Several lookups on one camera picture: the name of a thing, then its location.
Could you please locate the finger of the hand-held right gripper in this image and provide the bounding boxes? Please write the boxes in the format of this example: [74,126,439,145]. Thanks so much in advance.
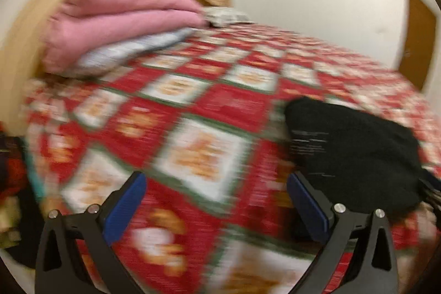
[418,168,441,207]

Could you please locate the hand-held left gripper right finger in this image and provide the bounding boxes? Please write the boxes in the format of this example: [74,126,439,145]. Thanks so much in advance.
[287,171,399,294]

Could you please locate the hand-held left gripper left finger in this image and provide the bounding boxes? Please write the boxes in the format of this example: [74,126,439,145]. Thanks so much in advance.
[34,171,148,294]

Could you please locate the black pants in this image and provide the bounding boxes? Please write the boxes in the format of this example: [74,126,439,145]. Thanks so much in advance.
[284,97,426,215]

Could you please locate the dark cloth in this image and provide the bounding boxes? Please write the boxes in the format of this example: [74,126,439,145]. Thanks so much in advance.
[0,122,47,269]

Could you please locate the red checkered printed bedspread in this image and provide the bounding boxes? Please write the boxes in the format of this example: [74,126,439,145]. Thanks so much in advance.
[21,22,441,294]

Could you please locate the brown wooden door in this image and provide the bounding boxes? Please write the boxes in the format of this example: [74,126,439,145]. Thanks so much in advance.
[400,0,438,91]

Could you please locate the light striped pillow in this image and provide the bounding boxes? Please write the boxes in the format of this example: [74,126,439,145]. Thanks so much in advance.
[74,27,197,79]

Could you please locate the pink folded blanket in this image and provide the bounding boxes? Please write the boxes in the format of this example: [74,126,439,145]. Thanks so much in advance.
[42,0,209,76]

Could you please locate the grey patterned pillow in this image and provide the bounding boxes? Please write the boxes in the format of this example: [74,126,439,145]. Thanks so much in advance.
[201,6,252,28]

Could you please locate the beige wooden headboard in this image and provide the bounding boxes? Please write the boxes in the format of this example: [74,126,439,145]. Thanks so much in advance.
[0,0,200,136]

